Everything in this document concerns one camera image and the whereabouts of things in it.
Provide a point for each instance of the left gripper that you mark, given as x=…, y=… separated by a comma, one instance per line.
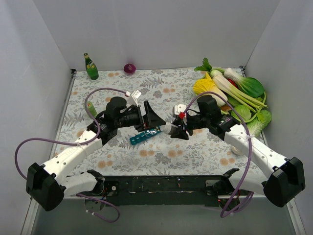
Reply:
x=141, y=117

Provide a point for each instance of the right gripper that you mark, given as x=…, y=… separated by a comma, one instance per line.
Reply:
x=184, y=125

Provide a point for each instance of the white pill bottle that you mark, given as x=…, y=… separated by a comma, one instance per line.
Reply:
x=168, y=128

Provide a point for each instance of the teal pill organizer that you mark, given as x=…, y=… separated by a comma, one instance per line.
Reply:
x=143, y=136

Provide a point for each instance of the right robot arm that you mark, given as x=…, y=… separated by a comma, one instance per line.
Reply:
x=282, y=178

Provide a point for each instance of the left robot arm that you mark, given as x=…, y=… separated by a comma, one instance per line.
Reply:
x=48, y=184

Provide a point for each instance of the floral table mat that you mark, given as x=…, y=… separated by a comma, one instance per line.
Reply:
x=202, y=154

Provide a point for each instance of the yellow napa cabbage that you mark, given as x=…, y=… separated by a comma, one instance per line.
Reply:
x=206, y=84

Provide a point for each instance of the purple onion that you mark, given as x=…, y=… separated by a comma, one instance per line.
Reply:
x=129, y=68

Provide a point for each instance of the green can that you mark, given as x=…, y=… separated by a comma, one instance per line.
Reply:
x=90, y=109

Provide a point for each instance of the green lettuce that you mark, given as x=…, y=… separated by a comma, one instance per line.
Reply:
x=262, y=116

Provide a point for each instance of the parsley leaf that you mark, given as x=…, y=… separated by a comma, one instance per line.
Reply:
x=205, y=66

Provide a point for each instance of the red pepper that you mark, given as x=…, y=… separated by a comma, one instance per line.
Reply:
x=233, y=83

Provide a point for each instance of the green glass bottle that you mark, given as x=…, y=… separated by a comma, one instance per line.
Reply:
x=91, y=68

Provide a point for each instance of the bok choy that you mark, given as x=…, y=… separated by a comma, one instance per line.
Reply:
x=248, y=85

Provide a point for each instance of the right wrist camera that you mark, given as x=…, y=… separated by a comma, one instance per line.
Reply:
x=178, y=109

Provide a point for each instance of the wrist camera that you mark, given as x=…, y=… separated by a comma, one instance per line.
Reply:
x=178, y=109
x=133, y=98

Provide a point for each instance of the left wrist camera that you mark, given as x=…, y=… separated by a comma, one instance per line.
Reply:
x=133, y=98

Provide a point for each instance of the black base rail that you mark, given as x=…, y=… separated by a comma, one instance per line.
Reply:
x=167, y=190

